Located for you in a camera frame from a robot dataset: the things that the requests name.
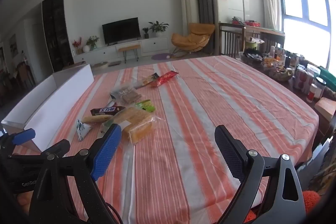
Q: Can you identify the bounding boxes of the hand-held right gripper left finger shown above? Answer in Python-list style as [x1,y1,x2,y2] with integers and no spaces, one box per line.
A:
[28,123,122,224]

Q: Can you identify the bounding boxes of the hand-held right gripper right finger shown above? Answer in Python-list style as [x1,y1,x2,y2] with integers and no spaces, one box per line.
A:
[215,125,306,224]

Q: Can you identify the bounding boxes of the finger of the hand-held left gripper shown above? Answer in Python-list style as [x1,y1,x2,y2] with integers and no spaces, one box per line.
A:
[0,128,36,151]
[7,140,70,161]

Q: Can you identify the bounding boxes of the white green triangular packet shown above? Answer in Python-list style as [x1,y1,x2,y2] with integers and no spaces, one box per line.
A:
[76,119,93,141]

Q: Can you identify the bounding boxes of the yellow snack packet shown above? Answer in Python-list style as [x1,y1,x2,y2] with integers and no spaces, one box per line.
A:
[81,114,112,124]

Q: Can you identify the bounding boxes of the brown chocolate bar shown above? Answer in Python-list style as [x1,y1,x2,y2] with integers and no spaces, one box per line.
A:
[91,106,126,116]

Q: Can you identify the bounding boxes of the clear-wrapped yellow cake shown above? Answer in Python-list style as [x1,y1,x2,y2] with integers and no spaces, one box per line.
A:
[115,107,164,145]

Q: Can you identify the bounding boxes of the clear bag of brown biscuits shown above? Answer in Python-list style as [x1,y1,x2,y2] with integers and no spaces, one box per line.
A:
[110,84,142,105]

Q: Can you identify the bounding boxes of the green snack packet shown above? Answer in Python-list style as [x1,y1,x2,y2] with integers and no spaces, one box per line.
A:
[135,99,156,112]

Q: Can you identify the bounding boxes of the white box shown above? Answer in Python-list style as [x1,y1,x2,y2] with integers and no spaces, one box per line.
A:
[1,64,94,152]

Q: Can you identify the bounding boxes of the long clear sausage packet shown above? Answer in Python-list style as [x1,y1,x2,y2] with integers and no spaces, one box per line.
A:
[133,72,160,90]

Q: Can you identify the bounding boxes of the red snack packet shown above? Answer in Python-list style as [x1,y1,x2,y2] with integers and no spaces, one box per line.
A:
[150,70,179,88]

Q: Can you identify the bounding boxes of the orange striped tablecloth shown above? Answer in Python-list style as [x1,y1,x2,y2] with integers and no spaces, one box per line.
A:
[12,55,319,224]

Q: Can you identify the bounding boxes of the orange fuzzy clothing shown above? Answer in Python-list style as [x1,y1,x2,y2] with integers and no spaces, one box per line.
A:
[245,190,321,223]

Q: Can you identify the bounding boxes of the row of jars and bottles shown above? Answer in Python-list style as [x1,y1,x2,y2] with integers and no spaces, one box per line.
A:
[240,42,327,104]

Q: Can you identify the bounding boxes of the red flowers in vase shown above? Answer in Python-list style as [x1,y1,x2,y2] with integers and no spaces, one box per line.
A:
[72,38,83,55]

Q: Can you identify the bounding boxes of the brown cardboard box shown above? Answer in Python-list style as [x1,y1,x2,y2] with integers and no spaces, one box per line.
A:
[314,97,336,122]

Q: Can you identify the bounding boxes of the wooden stool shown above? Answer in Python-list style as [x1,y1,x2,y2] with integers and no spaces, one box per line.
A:
[118,45,141,62]

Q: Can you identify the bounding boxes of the green plant in white vase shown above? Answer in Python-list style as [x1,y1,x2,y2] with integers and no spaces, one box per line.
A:
[83,35,100,53]

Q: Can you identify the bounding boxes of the purple round mat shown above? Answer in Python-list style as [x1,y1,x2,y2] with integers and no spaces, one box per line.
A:
[151,53,174,60]

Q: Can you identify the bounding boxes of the wooden chair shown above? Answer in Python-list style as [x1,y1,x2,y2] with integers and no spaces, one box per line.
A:
[218,22,246,58]

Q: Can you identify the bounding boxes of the white television cabinet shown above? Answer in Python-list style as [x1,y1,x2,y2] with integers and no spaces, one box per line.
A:
[73,36,168,63]

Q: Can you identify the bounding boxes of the black television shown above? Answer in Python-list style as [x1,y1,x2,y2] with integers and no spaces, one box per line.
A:
[102,17,141,45]

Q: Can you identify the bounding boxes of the teal cloth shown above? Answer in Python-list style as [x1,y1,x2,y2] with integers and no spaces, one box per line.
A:
[316,66,335,84]

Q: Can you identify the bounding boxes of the orange lounge chair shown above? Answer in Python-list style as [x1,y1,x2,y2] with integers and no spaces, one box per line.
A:
[171,23,216,58]

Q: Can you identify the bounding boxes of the wooden side table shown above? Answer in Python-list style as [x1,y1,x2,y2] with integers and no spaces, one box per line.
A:
[243,25,286,52]

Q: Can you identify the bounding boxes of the large green potted plant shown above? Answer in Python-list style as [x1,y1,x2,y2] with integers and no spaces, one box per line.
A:
[148,21,169,38]

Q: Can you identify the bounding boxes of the white tower air conditioner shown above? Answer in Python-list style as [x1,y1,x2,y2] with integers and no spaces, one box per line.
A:
[179,0,200,38]

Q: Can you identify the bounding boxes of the black cable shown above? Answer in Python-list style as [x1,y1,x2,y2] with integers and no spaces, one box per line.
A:
[106,202,123,224]

